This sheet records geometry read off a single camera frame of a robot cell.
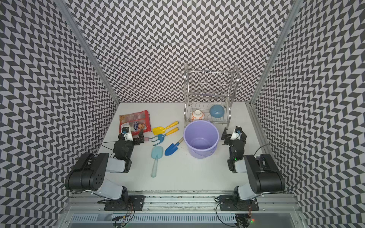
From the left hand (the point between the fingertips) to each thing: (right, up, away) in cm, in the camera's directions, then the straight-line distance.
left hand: (135, 130), depth 91 cm
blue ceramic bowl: (+55, +13, +12) cm, 58 cm away
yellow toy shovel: (+13, -1, +10) cm, 17 cm away
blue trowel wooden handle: (+24, -12, +3) cm, 27 cm away
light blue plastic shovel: (+14, -15, +1) cm, 20 cm away
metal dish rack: (+47, +22, -8) cm, 52 cm away
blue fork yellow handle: (+15, -6, +8) cm, 18 cm away
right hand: (+62, 0, -1) cm, 62 cm away
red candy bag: (-3, +5, +14) cm, 15 cm away
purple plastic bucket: (+43, -6, +6) cm, 44 cm away
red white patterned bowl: (+41, +10, +8) cm, 43 cm away
